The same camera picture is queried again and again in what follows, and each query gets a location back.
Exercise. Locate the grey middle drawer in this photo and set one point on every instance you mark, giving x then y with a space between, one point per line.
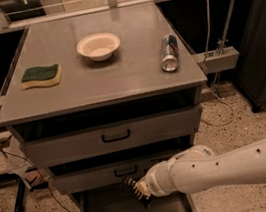
69 181

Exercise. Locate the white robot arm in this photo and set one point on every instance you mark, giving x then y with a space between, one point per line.
199 168

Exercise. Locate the silver blue drink can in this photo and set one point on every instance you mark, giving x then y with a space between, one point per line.
169 53

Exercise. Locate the black rxbar chocolate wrapper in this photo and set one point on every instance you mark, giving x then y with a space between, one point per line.
128 185

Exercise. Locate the grey top drawer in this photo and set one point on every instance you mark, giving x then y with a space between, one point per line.
104 139

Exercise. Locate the grey drawer cabinet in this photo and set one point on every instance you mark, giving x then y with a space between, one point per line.
129 85

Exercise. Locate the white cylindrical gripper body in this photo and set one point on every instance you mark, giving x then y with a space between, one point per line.
153 183

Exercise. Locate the white paper bowl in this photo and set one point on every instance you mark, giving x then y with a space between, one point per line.
98 47

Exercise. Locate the grey metal bracket block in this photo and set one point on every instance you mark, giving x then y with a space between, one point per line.
215 62

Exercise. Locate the black clamp tool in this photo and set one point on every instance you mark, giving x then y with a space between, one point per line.
30 181

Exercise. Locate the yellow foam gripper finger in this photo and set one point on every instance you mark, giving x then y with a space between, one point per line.
143 189

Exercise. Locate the green yellow sponge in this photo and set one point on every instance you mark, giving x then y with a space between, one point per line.
44 76

